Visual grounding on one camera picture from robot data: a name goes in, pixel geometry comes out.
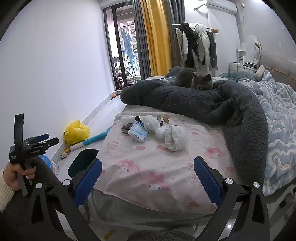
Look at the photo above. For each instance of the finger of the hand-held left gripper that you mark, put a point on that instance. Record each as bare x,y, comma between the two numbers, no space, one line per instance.
52,141
42,137

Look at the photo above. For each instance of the black tissue pack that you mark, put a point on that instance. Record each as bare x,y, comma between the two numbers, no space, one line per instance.
126,128

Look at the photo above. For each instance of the bed with grey sheet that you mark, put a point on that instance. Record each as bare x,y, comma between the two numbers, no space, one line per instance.
115,208

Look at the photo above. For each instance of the light patterned pillow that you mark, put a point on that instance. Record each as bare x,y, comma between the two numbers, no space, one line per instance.
260,72

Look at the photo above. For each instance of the blue hanging cloth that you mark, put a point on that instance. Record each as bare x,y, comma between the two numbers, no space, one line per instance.
127,44

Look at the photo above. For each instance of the glass sliding door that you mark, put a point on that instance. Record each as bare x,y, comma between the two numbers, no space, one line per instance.
120,20

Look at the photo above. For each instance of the dark teal trash bin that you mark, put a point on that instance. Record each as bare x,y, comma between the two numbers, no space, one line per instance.
81,161

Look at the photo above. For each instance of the row of hanging clothes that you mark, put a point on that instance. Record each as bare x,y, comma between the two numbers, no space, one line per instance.
194,46

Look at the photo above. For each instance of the person's left hand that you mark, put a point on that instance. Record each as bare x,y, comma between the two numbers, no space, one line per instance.
12,177

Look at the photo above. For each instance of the yellow duck toy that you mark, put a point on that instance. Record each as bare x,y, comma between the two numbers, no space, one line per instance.
67,150

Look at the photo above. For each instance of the blue pet food bag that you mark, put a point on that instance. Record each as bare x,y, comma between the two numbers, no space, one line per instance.
47,162

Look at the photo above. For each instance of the dark grey fleece blanket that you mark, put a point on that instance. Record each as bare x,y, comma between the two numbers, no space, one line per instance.
185,99

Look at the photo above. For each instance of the white standing fan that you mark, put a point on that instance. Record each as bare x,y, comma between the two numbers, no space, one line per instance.
253,46

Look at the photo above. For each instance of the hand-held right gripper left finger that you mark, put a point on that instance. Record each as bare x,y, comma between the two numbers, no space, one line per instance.
87,183

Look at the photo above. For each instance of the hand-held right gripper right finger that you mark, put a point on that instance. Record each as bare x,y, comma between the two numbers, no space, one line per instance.
207,182

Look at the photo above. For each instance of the grey cat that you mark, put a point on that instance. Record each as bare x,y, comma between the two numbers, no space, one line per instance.
201,81

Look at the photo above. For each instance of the person's left forearm cream sleeve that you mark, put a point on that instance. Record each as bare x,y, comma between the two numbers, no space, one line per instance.
5,194

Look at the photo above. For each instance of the beige curved item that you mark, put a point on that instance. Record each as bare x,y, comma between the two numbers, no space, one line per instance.
165,118

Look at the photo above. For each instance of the yellow plastic bag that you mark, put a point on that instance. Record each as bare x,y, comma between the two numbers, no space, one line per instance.
75,133

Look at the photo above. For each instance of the teal pillow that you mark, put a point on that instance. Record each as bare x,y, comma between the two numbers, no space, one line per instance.
242,75

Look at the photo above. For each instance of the white air conditioner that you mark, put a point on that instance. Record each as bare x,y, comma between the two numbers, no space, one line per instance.
222,5

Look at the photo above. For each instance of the metal clothes rack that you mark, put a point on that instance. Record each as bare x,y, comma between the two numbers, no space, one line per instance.
211,29

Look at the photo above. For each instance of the padded grey headboard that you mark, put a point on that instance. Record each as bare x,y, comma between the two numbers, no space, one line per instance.
277,60

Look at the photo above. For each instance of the white cloth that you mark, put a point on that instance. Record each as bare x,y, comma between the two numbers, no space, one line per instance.
150,122
175,139

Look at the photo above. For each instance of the person's grey fleece clothing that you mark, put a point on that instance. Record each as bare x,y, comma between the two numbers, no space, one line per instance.
13,220

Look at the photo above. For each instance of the pink printed blanket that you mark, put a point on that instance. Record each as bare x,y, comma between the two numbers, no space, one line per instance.
150,162

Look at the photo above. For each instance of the yellow curtain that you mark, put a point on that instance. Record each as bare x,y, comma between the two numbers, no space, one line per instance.
155,34

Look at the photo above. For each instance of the clear plastic wrapper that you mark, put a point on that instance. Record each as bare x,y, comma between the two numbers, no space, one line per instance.
161,132

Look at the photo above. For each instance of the white nightstand shelf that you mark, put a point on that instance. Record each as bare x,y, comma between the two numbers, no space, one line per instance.
240,66

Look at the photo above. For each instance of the grey curtain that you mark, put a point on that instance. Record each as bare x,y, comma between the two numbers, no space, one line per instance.
177,14
138,46

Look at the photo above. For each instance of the blue wave-patterned duvet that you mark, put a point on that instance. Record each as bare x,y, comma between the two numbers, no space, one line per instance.
277,115

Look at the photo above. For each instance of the blue plush slingshot toy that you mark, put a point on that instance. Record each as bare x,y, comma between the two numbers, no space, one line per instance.
97,138

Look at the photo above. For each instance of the white bundled cloth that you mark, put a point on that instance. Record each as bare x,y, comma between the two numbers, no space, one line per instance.
175,139

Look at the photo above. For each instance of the blue white tissue pack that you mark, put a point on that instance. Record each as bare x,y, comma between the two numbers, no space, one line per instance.
138,132

